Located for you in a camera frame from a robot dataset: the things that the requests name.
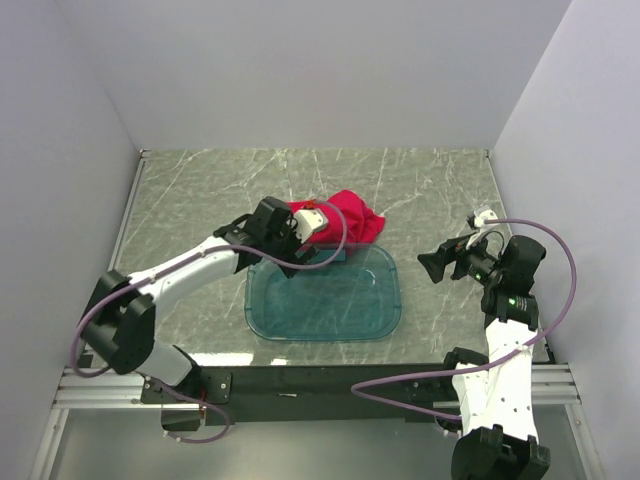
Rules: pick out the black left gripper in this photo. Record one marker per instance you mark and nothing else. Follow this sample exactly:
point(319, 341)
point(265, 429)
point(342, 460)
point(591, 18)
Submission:
point(304, 256)

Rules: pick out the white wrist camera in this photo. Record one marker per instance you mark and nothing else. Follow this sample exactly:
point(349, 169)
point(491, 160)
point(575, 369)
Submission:
point(308, 222)
point(477, 218)

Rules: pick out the red t-shirt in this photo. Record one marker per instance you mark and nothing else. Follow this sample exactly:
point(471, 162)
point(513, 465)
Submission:
point(363, 224)

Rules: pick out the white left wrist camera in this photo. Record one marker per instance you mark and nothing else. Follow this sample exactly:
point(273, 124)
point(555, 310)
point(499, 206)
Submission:
point(308, 222)

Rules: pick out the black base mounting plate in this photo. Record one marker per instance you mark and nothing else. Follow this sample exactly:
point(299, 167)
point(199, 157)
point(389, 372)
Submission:
point(312, 393)

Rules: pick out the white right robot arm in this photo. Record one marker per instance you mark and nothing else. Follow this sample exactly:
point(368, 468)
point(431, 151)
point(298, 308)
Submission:
point(499, 438)

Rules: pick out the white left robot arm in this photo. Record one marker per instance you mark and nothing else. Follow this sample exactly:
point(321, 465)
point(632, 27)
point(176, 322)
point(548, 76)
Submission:
point(119, 323)

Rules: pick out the teal transparent plastic bin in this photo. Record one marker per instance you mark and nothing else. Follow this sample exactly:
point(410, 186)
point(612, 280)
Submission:
point(355, 298)

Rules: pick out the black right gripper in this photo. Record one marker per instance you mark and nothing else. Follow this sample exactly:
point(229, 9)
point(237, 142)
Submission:
point(436, 262)

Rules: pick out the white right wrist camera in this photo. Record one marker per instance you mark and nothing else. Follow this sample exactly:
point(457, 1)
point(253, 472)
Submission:
point(477, 218)

